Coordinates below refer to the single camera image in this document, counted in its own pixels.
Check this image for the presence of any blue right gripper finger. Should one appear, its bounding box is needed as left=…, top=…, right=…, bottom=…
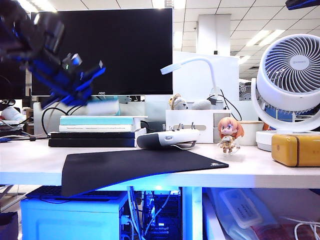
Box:
left=285, top=0, right=320, bottom=11

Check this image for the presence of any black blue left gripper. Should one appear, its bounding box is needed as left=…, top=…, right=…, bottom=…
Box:
left=27, top=49, right=106, bottom=109

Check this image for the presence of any yellow green cleaning sponge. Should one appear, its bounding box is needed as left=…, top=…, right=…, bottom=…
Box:
left=86, top=98, right=120, bottom=116

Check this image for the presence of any white desk drawer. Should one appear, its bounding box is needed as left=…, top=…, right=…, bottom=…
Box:
left=202, top=187, right=320, bottom=240

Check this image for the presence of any teal book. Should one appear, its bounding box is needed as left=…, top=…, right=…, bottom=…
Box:
left=59, top=117, right=134, bottom=126

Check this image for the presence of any white book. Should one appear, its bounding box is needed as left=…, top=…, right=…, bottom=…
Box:
left=58, top=124, right=135, bottom=133

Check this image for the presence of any black flat box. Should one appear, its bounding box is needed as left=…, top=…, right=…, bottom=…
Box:
left=48, top=138, right=137, bottom=148
left=50, top=131, right=138, bottom=140

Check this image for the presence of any black AOC computer monitor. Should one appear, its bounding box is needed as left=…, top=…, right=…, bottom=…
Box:
left=30, top=7, right=174, bottom=97

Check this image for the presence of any frosted desk divider panel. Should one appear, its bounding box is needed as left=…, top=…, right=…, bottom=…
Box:
left=32, top=102, right=167, bottom=137

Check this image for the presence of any black frameless computer monitor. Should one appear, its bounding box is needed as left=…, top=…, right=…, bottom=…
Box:
left=0, top=57, right=27, bottom=100

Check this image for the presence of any small black box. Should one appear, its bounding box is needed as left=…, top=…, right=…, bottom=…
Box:
left=140, top=120, right=166, bottom=135

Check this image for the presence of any white bottle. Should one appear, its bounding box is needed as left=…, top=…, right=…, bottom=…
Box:
left=1, top=107, right=26, bottom=121

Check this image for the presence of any white gooseneck desk lamp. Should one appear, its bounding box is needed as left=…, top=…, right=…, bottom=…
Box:
left=159, top=57, right=224, bottom=103

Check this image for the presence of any black mouse pad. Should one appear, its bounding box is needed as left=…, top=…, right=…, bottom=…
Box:
left=61, top=149, right=230, bottom=198

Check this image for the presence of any black flat device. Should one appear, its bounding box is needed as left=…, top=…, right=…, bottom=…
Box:
left=0, top=128, right=23, bottom=138

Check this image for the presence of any cream plush animal toy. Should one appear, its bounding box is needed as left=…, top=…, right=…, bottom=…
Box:
left=168, top=93, right=189, bottom=111

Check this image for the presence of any white grey remote controller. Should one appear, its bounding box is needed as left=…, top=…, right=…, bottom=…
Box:
left=136, top=121, right=201, bottom=150

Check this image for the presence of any white desk fan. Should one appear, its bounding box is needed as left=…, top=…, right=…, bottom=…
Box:
left=251, top=33, right=320, bottom=153

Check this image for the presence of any white partition board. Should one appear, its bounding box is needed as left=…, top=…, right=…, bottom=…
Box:
left=172, top=51, right=240, bottom=111

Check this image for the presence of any small white background fan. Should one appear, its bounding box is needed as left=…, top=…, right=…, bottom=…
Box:
left=238, top=78, right=252, bottom=101

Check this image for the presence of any white desktop organizer box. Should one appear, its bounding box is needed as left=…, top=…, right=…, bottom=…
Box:
left=165, top=109, right=232, bottom=145

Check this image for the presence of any grey soft plush lump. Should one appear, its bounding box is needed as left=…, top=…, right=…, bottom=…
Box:
left=191, top=99, right=212, bottom=111

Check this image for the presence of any white container with wooden lid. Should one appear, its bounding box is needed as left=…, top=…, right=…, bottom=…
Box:
left=239, top=120, right=265, bottom=147

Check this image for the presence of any orange haired anime figurine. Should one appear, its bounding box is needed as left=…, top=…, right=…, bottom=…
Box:
left=217, top=116, right=245, bottom=156

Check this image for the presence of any black computer tower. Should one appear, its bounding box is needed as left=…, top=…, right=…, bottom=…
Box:
left=141, top=189, right=182, bottom=240

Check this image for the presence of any dark fabric chair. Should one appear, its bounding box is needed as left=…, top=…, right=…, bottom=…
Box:
left=0, top=212, right=20, bottom=240

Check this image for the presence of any white desk leg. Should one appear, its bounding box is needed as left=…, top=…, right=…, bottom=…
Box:
left=182, top=186, right=203, bottom=240

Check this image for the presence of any white power strip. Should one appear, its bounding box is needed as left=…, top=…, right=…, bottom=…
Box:
left=219, top=189, right=263, bottom=230

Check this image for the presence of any clear plastic bag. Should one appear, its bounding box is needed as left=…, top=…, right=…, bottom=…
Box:
left=209, top=188, right=281, bottom=240

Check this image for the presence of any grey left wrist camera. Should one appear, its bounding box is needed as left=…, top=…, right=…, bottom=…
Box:
left=61, top=52, right=84, bottom=74

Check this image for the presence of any black looped cable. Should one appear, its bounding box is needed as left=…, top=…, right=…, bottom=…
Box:
left=41, top=106, right=83, bottom=138

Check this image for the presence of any white cable bundle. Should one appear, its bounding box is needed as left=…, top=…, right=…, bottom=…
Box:
left=126, top=186, right=145, bottom=240

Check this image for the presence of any black lamp power cable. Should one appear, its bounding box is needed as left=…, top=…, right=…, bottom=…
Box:
left=206, top=88, right=243, bottom=122

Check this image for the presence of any white pedestal cabinet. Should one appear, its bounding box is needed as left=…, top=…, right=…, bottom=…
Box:
left=20, top=192, right=128, bottom=240

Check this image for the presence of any yellow box with brown strap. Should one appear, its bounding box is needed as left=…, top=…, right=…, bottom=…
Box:
left=271, top=133, right=320, bottom=168

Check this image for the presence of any white coiled cable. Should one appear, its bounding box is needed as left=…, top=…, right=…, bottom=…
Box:
left=284, top=216, right=320, bottom=240

